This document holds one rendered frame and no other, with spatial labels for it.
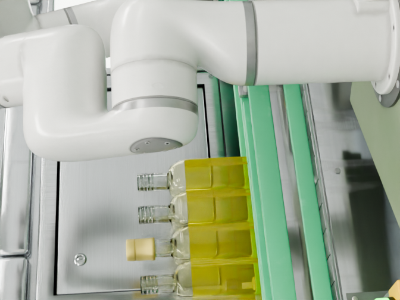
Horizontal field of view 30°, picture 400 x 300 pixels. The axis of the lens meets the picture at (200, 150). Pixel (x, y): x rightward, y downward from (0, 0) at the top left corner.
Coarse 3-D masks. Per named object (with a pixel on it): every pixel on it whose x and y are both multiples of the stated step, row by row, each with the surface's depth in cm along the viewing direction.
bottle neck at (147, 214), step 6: (138, 210) 117; (144, 210) 117; (150, 210) 117; (156, 210) 117; (162, 210) 117; (138, 216) 117; (144, 216) 117; (150, 216) 117; (156, 216) 117; (162, 216) 117; (168, 216) 117; (144, 222) 117; (150, 222) 118; (156, 222) 118; (162, 222) 118; (168, 222) 118
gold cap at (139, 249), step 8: (128, 240) 115; (136, 240) 115; (144, 240) 115; (152, 240) 115; (128, 248) 114; (136, 248) 114; (144, 248) 114; (152, 248) 114; (128, 256) 114; (136, 256) 114; (144, 256) 114; (152, 256) 114
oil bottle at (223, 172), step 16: (192, 160) 120; (208, 160) 120; (224, 160) 120; (240, 160) 120; (176, 176) 119; (192, 176) 119; (208, 176) 119; (224, 176) 119; (240, 176) 119; (176, 192) 119
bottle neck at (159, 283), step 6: (144, 276) 113; (150, 276) 112; (156, 276) 112; (162, 276) 112; (168, 276) 112; (144, 282) 112; (150, 282) 112; (156, 282) 112; (162, 282) 112; (168, 282) 112; (144, 288) 112; (150, 288) 112; (156, 288) 112; (162, 288) 112; (168, 288) 112; (144, 294) 112; (150, 294) 112
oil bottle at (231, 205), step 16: (192, 192) 117; (208, 192) 117; (224, 192) 118; (240, 192) 118; (176, 208) 116; (192, 208) 116; (208, 208) 116; (224, 208) 116; (240, 208) 116; (176, 224) 116
